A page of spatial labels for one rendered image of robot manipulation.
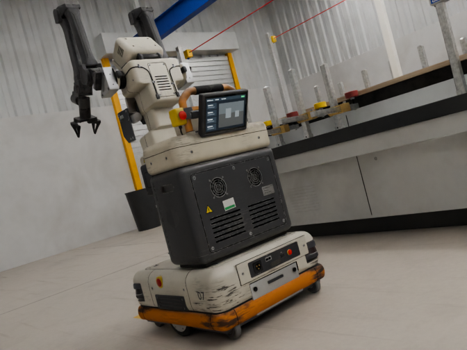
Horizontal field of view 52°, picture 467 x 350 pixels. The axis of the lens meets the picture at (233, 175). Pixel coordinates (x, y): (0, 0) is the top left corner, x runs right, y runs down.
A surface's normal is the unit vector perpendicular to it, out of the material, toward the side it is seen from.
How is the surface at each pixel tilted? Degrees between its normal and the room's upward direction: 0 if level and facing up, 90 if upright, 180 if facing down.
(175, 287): 90
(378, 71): 90
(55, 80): 90
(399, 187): 90
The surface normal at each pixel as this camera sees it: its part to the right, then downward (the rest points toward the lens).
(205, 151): 0.63, -0.15
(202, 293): -0.73, 0.20
